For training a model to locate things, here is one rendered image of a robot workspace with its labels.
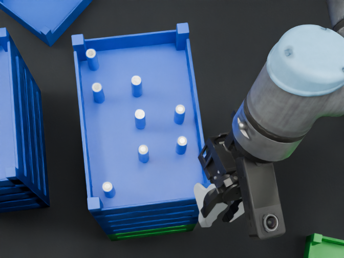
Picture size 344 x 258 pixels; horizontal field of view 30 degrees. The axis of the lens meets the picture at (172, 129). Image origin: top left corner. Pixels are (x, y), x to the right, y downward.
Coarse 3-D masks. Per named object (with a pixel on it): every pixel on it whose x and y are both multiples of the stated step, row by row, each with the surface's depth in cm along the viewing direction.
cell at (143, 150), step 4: (144, 144) 106; (140, 148) 105; (144, 148) 105; (148, 148) 105; (140, 152) 105; (144, 152) 105; (148, 152) 107; (140, 156) 107; (144, 156) 106; (148, 156) 109; (140, 160) 110; (144, 160) 109
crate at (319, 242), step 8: (312, 240) 149; (320, 240) 149; (328, 240) 153; (336, 240) 151; (312, 248) 156; (320, 248) 156; (328, 248) 156; (336, 248) 156; (304, 256) 154; (312, 256) 155; (320, 256) 155; (328, 256) 155; (336, 256) 155
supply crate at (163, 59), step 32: (160, 32) 112; (128, 64) 116; (160, 64) 116; (192, 64) 111; (128, 96) 114; (160, 96) 114; (192, 96) 113; (96, 128) 113; (128, 128) 113; (160, 128) 113; (192, 128) 113; (96, 160) 111; (128, 160) 111; (160, 160) 111; (192, 160) 112; (96, 192) 110; (128, 192) 110; (160, 192) 110; (192, 192) 110
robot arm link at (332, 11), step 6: (330, 0) 83; (336, 0) 82; (342, 0) 81; (330, 6) 83; (336, 6) 82; (342, 6) 81; (330, 12) 83; (336, 12) 82; (342, 12) 81; (330, 18) 84; (336, 18) 82; (342, 18) 81; (336, 24) 82; (342, 24) 81; (336, 30) 82
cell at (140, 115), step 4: (136, 112) 107; (140, 112) 107; (144, 112) 107; (136, 116) 107; (140, 116) 107; (144, 116) 107; (136, 120) 108; (140, 120) 107; (144, 120) 109; (136, 124) 111; (140, 124) 110; (144, 124) 111; (140, 128) 112
